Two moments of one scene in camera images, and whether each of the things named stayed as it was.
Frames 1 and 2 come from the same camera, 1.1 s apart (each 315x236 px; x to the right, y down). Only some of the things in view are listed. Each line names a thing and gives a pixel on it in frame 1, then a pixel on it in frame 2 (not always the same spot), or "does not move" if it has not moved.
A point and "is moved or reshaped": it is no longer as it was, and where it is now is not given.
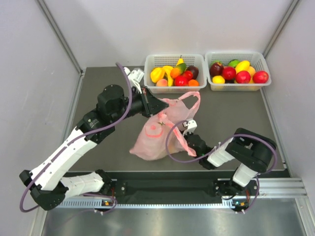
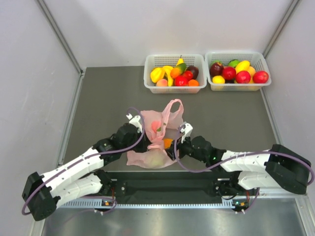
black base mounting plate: [167, 185] does not move
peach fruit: [162, 82] does not move
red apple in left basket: [181, 80] does not move
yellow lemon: [218, 79] does not move
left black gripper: [151, 104] → [145, 142]
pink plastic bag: [162, 135] is moved or reshaped
